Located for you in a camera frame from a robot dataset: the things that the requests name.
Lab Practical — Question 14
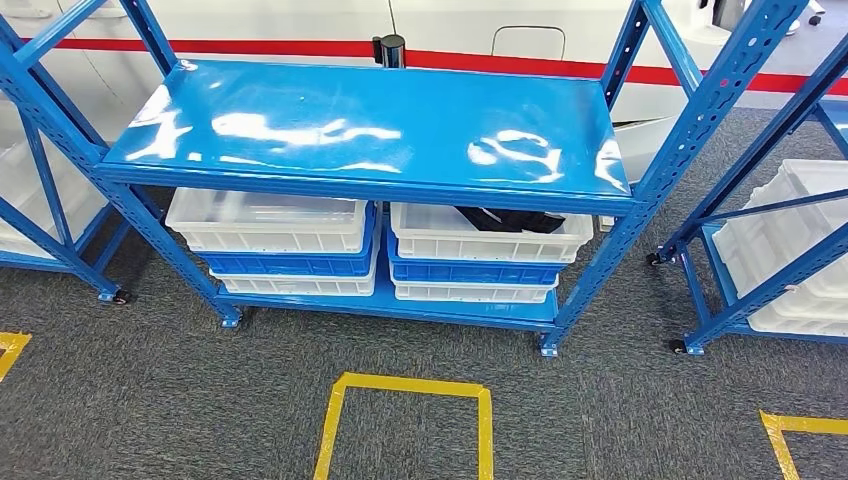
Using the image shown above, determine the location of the blue metal shelf unit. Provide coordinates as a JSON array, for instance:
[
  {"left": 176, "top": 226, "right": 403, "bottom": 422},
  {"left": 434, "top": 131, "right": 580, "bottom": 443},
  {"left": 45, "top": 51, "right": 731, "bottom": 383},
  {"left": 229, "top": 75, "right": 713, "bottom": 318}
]
[
  {"left": 0, "top": 0, "right": 813, "bottom": 359},
  {"left": 0, "top": 19, "right": 134, "bottom": 306},
  {"left": 645, "top": 33, "right": 848, "bottom": 357}
]

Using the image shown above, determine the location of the white plastic storage bin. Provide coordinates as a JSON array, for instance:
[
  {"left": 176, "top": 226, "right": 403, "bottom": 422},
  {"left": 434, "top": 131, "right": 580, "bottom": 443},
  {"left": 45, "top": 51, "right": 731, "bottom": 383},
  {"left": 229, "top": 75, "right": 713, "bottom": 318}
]
[
  {"left": 389, "top": 201, "right": 594, "bottom": 264},
  {"left": 0, "top": 139, "right": 111, "bottom": 260},
  {"left": 392, "top": 274, "right": 560, "bottom": 305},
  {"left": 210, "top": 245, "right": 380, "bottom": 297},
  {"left": 712, "top": 158, "right": 848, "bottom": 299},
  {"left": 748, "top": 284, "right": 848, "bottom": 338},
  {"left": 165, "top": 188, "right": 369, "bottom": 255}
]

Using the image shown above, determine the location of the black plastic trim piece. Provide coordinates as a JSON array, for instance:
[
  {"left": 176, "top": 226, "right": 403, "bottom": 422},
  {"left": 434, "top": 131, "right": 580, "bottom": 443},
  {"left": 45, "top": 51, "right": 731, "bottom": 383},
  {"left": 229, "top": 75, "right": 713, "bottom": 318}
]
[{"left": 455, "top": 206, "right": 566, "bottom": 234}]

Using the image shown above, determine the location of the yellow floor tape square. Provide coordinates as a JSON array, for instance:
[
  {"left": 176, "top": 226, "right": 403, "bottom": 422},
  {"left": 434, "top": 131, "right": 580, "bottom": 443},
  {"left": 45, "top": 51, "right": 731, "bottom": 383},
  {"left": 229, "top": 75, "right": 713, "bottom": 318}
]
[
  {"left": 313, "top": 372, "right": 495, "bottom": 480},
  {"left": 760, "top": 410, "right": 848, "bottom": 480},
  {"left": 0, "top": 332, "right": 32, "bottom": 384}
]

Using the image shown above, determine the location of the white red-striped vehicle body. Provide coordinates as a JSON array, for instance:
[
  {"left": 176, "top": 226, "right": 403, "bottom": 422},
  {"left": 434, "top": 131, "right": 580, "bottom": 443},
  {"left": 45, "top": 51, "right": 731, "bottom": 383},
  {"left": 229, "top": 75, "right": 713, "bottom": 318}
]
[{"left": 0, "top": 0, "right": 848, "bottom": 183}]

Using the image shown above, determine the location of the black-topped stanchion post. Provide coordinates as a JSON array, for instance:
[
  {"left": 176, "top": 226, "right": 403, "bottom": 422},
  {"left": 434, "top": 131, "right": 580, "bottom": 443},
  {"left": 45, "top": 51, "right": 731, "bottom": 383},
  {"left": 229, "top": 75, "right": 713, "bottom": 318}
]
[{"left": 372, "top": 34, "right": 407, "bottom": 70}]

